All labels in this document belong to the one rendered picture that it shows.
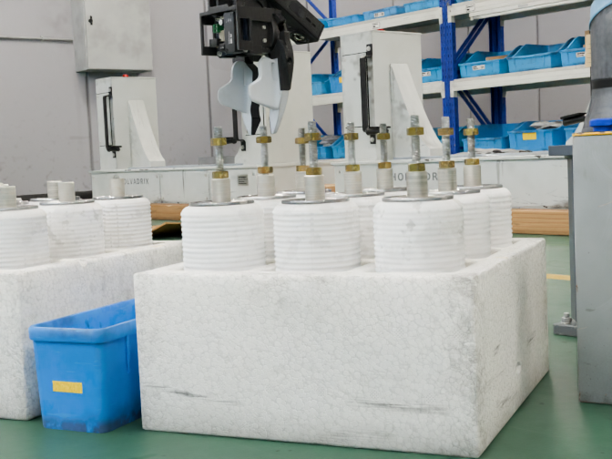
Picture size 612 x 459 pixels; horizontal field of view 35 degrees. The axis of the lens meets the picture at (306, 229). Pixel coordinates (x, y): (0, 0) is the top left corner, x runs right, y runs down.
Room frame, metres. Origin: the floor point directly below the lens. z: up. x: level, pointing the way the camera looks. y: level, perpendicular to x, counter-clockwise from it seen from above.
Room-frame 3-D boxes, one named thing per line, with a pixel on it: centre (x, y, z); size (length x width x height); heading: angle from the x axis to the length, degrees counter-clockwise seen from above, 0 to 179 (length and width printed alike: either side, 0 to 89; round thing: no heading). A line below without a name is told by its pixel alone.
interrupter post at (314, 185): (1.08, -0.01, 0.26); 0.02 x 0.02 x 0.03
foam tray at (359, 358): (1.19, -0.06, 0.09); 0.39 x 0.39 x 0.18; 66
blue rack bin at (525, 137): (6.72, -1.71, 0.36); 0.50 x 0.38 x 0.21; 131
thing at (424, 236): (1.03, -0.12, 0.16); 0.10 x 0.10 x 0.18
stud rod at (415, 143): (1.03, -0.12, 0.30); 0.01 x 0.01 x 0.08
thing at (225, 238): (1.13, 0.10, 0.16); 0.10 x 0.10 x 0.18
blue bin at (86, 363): (1.23, 0.22, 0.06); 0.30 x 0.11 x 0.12; 155
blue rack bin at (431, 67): (7.44, -1.12, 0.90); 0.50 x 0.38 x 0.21; 130
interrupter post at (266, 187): (1.24, 0.05, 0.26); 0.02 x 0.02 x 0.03
